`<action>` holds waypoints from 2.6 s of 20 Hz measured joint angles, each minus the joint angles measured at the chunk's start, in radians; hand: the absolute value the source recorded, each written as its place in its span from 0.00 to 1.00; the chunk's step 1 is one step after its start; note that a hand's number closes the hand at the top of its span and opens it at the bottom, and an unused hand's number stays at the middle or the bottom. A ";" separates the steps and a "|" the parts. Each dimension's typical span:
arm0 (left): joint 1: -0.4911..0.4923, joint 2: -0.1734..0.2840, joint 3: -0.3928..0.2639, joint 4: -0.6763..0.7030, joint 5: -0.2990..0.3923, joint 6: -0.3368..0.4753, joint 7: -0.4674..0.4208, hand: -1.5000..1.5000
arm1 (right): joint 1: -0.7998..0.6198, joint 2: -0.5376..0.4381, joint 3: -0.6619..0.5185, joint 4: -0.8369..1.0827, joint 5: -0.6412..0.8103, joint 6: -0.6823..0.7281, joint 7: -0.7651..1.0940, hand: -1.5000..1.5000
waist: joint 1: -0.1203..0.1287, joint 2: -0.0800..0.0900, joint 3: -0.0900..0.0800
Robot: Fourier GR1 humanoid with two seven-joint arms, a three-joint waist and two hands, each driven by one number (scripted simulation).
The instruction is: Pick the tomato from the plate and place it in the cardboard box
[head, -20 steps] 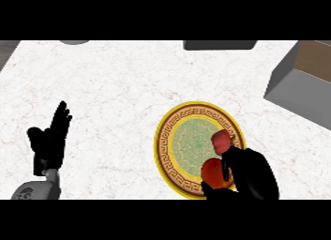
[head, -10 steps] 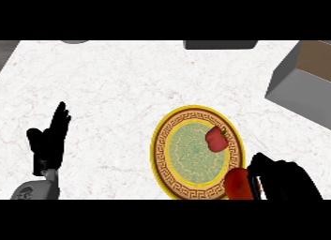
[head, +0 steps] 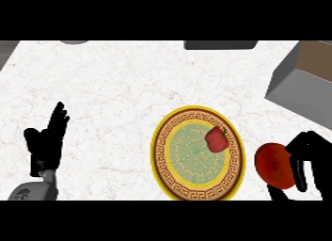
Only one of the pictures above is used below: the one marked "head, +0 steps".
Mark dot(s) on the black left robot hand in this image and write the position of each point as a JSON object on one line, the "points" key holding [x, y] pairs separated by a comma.
{"points": [[52, 141]]}

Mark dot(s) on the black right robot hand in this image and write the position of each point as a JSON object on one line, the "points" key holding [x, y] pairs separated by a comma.
{"points": [[320, 163]]}

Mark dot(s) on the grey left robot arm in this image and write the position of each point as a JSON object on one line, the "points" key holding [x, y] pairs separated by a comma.
{"points": [[36, 188]]}

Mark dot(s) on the grey cardboard box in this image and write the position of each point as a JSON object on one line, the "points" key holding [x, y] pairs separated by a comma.
{"points": [[311, 81]]}

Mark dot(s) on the yellow patterned plate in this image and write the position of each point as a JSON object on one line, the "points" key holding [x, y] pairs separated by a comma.
{"points": [[196, 153]]}

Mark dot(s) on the red strawberry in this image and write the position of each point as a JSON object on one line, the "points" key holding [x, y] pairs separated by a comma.
{"points": [[217, 139]]}

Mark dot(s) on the grey round object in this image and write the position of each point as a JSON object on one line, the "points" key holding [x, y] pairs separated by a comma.
{"points": [[74, 42]]}

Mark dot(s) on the dark grey appliance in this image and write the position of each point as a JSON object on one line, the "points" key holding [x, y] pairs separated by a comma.
{"points": [[220, 44]]}

